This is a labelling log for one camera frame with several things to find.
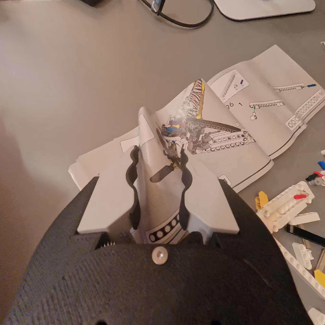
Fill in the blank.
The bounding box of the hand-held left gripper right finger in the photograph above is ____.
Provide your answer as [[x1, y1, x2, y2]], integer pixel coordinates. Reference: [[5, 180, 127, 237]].
[[179, 149, 240, 243]]

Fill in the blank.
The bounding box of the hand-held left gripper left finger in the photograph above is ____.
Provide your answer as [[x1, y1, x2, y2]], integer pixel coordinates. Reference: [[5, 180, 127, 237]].
[[77, 145, 140, 234]]

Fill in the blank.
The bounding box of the lego instruction booklet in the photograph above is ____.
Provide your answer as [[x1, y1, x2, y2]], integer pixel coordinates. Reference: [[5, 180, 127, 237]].
[[68, 45, 325, 245]]

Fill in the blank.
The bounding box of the white lego panel assembly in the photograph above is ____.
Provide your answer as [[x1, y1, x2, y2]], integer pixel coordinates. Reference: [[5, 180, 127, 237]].
[[256, 181, 315, 234]]

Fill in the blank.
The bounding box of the black lego beam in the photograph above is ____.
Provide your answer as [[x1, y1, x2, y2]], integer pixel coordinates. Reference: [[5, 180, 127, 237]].
[[284, 223, 325, 247]]

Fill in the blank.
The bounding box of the pile of loose lego pieces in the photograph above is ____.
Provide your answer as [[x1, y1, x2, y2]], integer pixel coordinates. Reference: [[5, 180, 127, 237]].
[[255, 148, 325, 325]]

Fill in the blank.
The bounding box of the black cable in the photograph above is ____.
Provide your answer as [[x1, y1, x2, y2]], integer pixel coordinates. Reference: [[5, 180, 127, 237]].
[[138, 0, 215, 28]]

